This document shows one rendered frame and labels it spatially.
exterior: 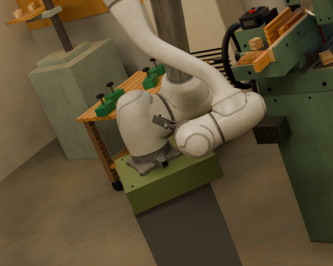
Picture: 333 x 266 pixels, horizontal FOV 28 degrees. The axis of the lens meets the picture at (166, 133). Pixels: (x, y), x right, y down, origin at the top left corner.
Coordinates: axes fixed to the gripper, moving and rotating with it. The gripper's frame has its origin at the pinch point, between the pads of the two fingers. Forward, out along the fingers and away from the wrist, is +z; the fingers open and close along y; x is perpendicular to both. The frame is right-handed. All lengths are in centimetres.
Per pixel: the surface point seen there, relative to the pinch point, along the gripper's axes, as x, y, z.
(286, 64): -29.9, -33.0, 3.6
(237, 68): -23.7, -18.4, 14.0
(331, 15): -50, -41, -3
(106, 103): 17, 15, 148
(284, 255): 48, -68, 36
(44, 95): 34, 52, 243
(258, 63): -27.4, -21.0, -2.6
